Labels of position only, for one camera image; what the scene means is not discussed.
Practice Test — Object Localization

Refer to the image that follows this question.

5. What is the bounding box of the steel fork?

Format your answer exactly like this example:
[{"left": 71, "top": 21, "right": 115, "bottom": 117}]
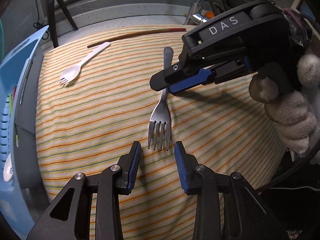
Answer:
[{"left": 147, "top": 46, "right": 174, "bottom": 151}]

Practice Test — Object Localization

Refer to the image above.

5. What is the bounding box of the white ceramic spoon with logo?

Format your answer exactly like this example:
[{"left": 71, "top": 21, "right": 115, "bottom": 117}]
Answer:
[{"left": 3, "top": 153, "right": 13, "bottom": 182}]

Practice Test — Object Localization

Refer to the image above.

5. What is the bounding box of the lone red-tipped wooden chopstick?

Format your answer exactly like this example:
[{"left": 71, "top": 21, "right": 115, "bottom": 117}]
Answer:
[{"left": 87, "top": 28, "right": 187, "bottom": 48}]

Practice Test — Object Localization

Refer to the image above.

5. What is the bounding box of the white plastic spork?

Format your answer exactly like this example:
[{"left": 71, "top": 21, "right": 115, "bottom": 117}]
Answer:
[{"left": 59, "top": 42, "right": 111, "bottom": 86}]

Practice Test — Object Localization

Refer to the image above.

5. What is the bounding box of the green plastic spoon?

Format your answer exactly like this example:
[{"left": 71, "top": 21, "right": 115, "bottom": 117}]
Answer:
[{"left": 9, "top": 93, "right": 13, "bottom": 115}]

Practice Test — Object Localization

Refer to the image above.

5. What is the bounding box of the white gloved right hand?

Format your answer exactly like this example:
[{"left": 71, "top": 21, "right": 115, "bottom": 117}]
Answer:
[{"left": 248, "top": 54, "right": 319, "bottom": 157}]

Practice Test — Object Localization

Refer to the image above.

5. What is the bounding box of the orange fruit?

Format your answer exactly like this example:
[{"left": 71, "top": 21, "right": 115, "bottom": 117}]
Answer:
[{"left": 204, "top": 11, "right": 215, "bottom": 19}]

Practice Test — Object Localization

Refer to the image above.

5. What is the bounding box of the chrome faucet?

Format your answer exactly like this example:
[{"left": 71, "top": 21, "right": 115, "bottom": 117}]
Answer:
[{"left": 184, "top": 0, "right": 208, "bottom": 25}]

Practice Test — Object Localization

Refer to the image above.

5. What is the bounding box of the blue plastic drainer basket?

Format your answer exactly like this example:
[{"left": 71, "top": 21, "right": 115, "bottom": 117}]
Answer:
[{"left": 1, "top": 27, "right": 48, "bottom": 239}]

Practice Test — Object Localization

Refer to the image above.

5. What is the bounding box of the striped yellow cloth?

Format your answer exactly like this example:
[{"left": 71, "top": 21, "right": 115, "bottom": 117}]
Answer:
[{"left": 36, "top": 26, "right": 285, "bottom": 239}]

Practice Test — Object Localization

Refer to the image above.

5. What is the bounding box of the black cable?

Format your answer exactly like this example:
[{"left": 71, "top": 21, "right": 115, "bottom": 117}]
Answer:
[{"left": 32, "top": 0, "right": 50, "bottom": 41}]

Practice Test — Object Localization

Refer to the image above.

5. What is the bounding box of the teal hose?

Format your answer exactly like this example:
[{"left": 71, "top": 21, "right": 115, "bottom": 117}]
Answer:
[{"left": 0, "top": 19, "right": 6, "bottom": 61}]

